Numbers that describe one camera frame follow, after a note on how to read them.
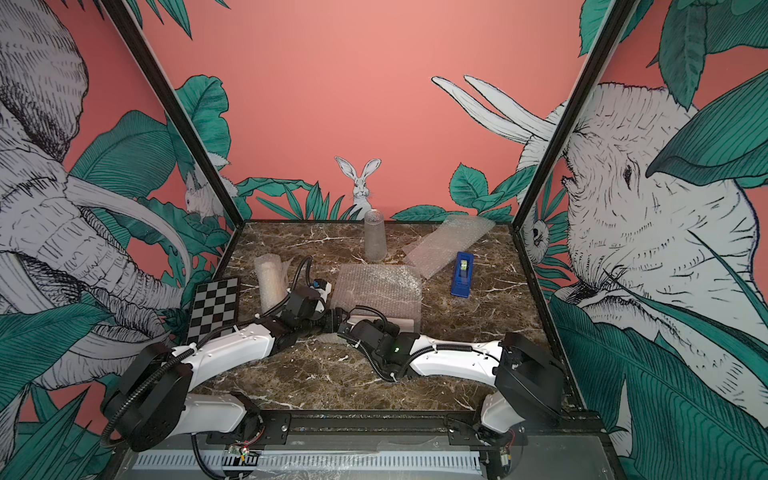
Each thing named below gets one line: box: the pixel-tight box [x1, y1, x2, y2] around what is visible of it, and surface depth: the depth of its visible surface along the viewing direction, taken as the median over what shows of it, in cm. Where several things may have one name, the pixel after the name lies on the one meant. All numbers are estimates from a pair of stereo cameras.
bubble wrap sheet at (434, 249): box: [402, 215, 496, 280], surface depth 117 cm
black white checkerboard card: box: [186, 277, 239, 346], surface depth 95 cm
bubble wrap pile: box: [332, 263, 423, 333], surface depth 103 cm
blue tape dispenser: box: [450, 251, 474, 299], surface depth 101 cm
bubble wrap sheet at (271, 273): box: [255, 253, 294, 314], surface depth 100 cm
